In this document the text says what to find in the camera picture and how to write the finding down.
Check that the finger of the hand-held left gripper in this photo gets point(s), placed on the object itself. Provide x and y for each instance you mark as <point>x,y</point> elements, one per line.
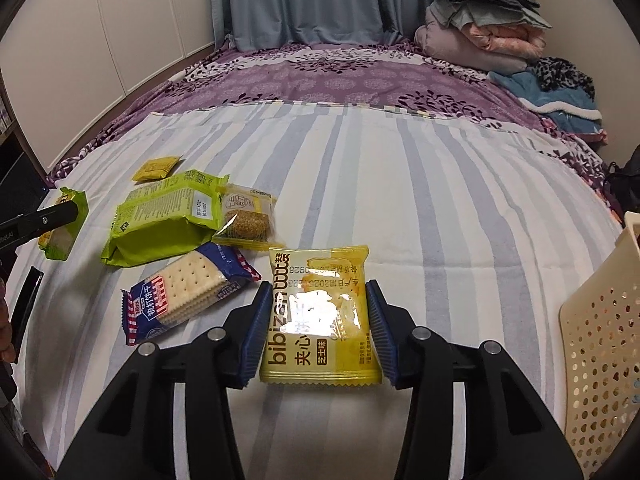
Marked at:
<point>45,219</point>

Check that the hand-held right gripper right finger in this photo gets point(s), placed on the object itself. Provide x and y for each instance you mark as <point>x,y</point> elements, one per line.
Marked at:
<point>384,340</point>

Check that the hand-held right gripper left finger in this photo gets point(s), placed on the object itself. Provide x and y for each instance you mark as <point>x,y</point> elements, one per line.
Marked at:
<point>257,340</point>

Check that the small green snack packet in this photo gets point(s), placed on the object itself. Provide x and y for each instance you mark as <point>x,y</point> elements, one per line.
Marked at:
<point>70,197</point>

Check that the yellow snack packet clear window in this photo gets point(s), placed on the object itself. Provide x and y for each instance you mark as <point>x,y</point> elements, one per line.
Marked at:
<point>320,310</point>

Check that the blue cracker packet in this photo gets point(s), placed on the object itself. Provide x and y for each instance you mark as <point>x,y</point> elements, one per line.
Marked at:
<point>185,285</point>

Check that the large green snack packet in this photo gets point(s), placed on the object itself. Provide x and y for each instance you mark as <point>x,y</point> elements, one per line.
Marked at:
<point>150,230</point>

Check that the plain yellow snack packet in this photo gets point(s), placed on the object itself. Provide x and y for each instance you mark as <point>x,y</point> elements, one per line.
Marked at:
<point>155,169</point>

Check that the clear round biscuit packet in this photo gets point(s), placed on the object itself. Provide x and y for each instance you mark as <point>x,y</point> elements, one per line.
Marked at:
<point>247,217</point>

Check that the cream perforated plastic basket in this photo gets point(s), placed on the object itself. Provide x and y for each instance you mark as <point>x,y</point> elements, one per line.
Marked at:
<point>600,360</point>

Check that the person's left hand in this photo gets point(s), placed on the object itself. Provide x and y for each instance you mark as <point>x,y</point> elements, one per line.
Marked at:
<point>4,330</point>

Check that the blue white striped sheet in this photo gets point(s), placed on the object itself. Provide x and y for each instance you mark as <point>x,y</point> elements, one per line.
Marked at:
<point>400,210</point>

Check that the white wardrobe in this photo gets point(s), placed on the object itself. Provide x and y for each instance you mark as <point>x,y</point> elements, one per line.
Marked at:
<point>100,35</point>

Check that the purple floral bedsheet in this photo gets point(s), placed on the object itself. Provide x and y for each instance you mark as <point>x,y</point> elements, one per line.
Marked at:
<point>325,80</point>

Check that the blue fleece garment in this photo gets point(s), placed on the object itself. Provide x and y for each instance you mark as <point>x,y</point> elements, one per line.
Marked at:
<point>545,100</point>

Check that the black backpack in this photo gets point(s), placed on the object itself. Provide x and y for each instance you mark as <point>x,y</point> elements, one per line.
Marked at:
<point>625,180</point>

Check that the black white patterned cloth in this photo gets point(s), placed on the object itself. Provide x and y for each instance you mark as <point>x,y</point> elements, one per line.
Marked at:
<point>562,75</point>

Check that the pink folded quilt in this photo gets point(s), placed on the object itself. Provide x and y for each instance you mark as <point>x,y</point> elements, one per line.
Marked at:
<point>505,40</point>

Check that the grey folded cloth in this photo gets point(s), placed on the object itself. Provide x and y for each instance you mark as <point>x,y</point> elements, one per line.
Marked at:
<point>450,15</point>

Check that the blue curtain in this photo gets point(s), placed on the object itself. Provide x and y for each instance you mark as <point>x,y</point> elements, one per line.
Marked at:
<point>300,0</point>
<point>400,0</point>

